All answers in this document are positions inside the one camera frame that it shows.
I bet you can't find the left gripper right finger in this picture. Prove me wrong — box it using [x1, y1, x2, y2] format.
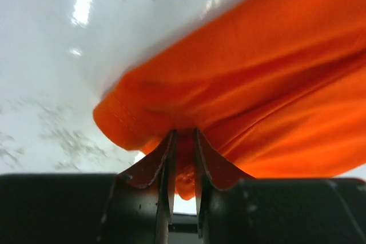
[193, 129, 254, 240]

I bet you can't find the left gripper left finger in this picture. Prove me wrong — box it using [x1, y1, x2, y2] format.
[117, 130, 177, 243]

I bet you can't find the orange t shirt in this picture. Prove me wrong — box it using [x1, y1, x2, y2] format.
[93, 0, 365, 200]

